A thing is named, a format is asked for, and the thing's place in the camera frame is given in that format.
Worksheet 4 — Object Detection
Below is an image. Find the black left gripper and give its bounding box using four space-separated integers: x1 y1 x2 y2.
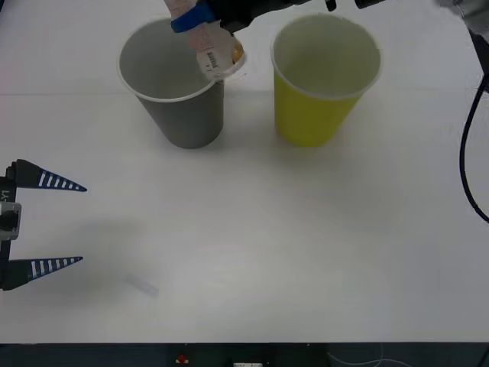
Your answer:
0 159 88 292

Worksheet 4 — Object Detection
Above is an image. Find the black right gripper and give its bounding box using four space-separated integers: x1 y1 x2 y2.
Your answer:
170 0 286 34

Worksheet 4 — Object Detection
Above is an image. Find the clear plastic bottle white label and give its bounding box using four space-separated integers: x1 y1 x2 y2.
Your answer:
166 0 246 82

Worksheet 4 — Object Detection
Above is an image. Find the grey plastic bin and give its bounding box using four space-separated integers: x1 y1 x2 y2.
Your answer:
116 18 248 151

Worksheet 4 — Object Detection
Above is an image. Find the yellow-green plastic bin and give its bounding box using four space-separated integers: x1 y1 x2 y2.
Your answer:
270 13 383 148

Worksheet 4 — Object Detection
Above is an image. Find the black cable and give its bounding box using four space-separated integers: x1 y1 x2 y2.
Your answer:
458 70 489 225

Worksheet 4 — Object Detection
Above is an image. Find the white cable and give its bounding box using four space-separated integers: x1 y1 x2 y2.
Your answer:
327 343 406 367

